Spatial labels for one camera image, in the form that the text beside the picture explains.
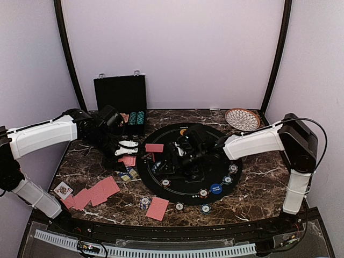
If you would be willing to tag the green and blue chip row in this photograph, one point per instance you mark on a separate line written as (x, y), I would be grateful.
(132, 118)

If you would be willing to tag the round black poker mat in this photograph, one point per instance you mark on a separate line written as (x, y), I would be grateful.
(181, 190)

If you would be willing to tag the gold card box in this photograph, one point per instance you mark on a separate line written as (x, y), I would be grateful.
(129, 175)

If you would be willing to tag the red cards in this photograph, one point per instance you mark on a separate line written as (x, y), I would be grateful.
(154, 148)
(96, 195)
(157, 208)

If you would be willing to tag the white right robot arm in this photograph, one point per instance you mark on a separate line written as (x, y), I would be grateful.
(278, 161)

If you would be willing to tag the teal and blue chip row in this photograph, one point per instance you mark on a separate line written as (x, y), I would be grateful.
(140, 118)

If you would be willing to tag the black right frame post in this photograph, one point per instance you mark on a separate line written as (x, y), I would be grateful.
(278, 56)

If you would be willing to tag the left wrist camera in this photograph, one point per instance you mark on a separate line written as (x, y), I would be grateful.
(109, 117)

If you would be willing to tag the red triangular all-in marker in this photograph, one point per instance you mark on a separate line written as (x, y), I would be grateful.
(149, 157)

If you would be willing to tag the red card deck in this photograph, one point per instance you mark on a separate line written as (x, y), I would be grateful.
(125, 118)
(129, 161)

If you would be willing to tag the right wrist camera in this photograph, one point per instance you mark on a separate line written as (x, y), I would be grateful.
(197, 136)

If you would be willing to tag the spilled red cards on table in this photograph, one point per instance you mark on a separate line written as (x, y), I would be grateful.
(96, 195)

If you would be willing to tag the blue chip stack on table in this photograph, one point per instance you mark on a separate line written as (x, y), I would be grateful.
(144, 203)

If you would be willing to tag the blue tan chip stack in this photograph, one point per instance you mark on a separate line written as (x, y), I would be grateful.
(233, 169)

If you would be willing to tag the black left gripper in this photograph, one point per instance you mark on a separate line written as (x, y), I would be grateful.
(113, 164)

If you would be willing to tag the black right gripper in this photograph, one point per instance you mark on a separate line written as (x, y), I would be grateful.
(170, 170)

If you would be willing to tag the white slotted cable duct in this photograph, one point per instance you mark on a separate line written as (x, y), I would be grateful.
(129, 248)

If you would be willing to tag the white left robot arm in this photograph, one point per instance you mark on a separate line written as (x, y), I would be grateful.
(74, 124)

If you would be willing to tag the face-up queen card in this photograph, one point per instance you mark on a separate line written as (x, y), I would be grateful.
(63, 190)

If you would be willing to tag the brown poker chip stack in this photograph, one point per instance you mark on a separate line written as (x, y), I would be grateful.
(179, 207)

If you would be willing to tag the red card deck in case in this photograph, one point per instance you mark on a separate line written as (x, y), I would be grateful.
(125, 118)

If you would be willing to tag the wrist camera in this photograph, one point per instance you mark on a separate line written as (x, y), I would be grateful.
(197, 136)
(109, 117)

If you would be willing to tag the black poker chip case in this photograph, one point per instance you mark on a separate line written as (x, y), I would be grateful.
(126, 94)

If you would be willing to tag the blue round blind button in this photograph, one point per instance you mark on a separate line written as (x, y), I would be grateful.
(216, 189)

